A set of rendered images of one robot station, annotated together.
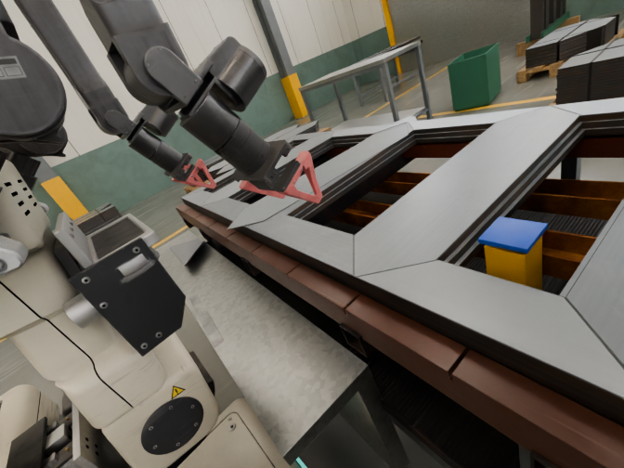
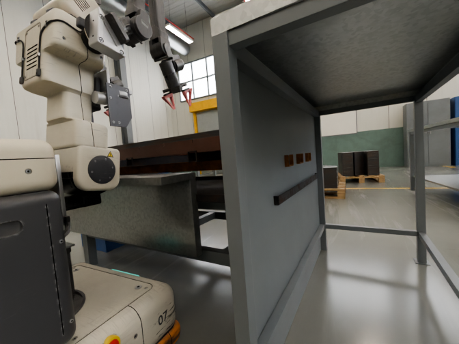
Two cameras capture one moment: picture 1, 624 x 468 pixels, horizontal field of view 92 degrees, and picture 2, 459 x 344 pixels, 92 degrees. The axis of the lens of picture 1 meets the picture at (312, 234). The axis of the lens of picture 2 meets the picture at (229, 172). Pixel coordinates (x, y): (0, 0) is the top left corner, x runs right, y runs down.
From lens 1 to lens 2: 0.82 m
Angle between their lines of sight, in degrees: 39
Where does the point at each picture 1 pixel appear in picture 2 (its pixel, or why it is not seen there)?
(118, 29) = (161, 35)
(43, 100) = (148, 33)
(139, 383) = (101, 138)
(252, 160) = (175, 82)
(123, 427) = (87, 151)
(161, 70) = (166, 47)
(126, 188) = not seen: outside the picture
